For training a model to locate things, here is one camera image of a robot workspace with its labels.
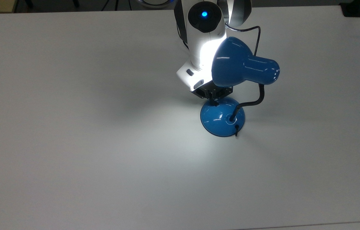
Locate black table clamp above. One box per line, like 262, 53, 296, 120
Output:
341, 3, 360, 18

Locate thin black lamp cable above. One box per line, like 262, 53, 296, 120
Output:
225, 23, 261, 138

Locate black tripod legs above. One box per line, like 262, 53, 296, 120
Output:
101, 0, 133, 11

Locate blue gooseneck desk lamp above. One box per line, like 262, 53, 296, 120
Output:
200, 36, 280, 138

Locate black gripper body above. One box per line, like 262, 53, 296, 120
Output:
192, 81, 234, 100

